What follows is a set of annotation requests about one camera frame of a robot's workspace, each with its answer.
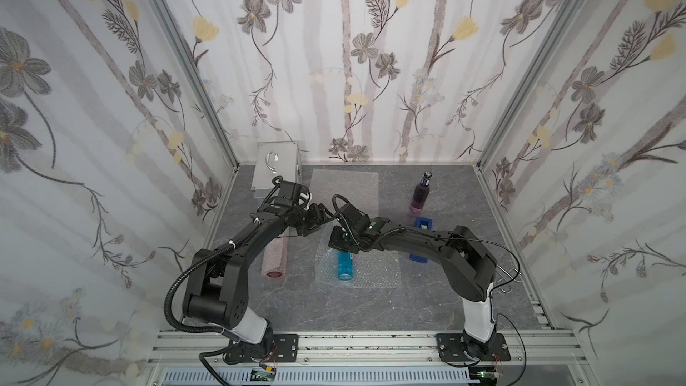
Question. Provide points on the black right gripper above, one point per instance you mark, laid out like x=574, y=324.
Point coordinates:
x=343, y=237

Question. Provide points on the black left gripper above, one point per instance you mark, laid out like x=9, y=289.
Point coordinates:
x=312, y=216

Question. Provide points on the blue glass bottle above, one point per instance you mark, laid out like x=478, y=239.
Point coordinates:
x=345, y=267

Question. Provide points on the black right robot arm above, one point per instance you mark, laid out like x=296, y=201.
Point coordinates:
x=469, y=267

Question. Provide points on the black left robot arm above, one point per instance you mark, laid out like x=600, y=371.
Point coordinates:
x=211, y=296

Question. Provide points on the bubble wrap sheet stack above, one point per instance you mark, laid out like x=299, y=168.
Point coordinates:
x=360, y=188

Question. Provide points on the silver metal first-aid case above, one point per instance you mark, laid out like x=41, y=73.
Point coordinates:
x=275, y=159

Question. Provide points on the purple glass bottle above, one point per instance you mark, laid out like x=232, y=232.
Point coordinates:
x=421, y=193

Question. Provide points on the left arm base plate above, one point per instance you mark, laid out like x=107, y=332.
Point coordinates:
x=275, y=348

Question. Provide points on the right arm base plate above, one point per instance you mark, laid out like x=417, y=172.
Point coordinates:
x=461, y=348

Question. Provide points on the aluminium frame rail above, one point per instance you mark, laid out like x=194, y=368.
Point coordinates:
x=534, y=348

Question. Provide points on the white slotted cable duct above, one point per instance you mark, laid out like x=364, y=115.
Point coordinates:
x=394, y=375

